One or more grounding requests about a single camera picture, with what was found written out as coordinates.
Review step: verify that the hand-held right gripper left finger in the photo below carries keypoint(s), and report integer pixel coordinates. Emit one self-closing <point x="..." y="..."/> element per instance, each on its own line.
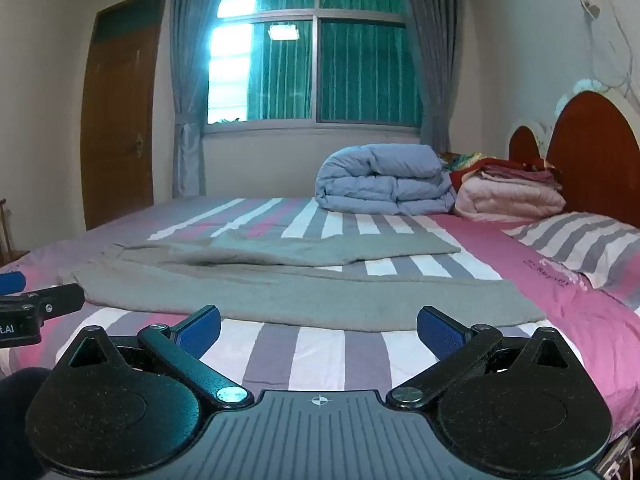
<point x="200" y="334"/>

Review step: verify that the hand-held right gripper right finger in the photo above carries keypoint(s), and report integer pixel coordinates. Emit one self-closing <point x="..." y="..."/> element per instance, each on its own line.
<point x="442" y="334"/>

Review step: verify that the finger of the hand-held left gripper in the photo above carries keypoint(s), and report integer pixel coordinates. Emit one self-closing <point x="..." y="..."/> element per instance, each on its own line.
<point x="11" y="282"/>
<point x="60" y="300"/>

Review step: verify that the grey pants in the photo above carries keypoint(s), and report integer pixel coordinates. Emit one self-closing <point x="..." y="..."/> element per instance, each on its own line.
<point x="300" y="290"/>

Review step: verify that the dark cloth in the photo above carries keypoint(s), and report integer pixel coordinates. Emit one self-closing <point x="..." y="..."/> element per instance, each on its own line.
<point x="20" y="420"/>

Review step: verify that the bed with striped sheet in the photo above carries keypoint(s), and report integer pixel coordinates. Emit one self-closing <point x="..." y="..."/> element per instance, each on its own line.
<point x="450" y="240"/>

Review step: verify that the folded pink quilt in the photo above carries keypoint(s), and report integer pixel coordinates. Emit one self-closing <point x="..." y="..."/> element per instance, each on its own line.
<point x="510" y="200"/>

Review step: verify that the striped pillow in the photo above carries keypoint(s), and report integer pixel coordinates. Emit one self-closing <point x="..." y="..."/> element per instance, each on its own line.
<point x="580" y="250"/>

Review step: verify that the folded blue-grey duvet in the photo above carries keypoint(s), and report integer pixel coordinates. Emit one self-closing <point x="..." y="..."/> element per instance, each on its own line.
<point x="385" y="180"/>

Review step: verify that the colourful folded blanket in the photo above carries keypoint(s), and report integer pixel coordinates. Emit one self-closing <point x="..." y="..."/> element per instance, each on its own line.
<point x="500" y="167"/>

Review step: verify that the brown wooden door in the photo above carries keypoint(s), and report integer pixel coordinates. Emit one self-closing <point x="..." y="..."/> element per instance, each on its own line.
<point x="120" y="125"/>

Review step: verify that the grey-blue curtain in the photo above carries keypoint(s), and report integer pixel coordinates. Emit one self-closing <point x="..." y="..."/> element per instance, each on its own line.
<point x="187" y="110"/>
<point x="440" y="85"/>

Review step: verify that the red-brown headboard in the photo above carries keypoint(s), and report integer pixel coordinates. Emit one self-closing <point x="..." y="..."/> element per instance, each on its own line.
<point x="595" y="150"/>

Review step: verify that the window with green glass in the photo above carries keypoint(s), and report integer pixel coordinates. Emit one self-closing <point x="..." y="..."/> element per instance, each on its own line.
<point x="365" y="70"/>

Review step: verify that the white wall hook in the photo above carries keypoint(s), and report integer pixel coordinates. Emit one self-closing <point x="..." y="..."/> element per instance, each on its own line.
<point x="590" y="4"/>

